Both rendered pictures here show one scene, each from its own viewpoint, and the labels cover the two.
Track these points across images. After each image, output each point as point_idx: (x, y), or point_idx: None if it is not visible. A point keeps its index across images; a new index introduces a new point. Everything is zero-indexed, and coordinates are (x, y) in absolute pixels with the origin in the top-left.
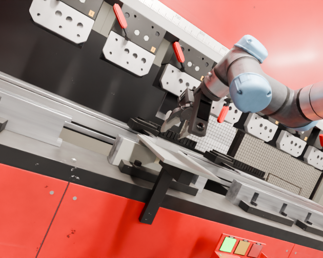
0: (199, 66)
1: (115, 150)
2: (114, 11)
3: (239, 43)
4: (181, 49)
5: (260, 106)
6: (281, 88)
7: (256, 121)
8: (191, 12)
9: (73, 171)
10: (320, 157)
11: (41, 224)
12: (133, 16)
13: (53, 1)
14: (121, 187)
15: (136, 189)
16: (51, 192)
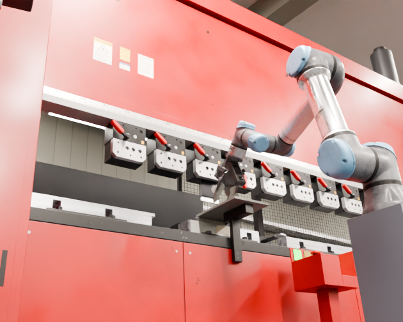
0: (213, 155)
1: (189, 230)
2: (155, 136)
3: (239, 126)
4: None
5: (266, 145)
6: (270, 136)
7: (268, 182)
8: (192, 124)
9: (181, 234)
10: (330, 197)
11: (179, 276)
12: (164, 137)
13: (122, 142)
14: (212, 239)
15: (221, 239)
16: (176, 251)
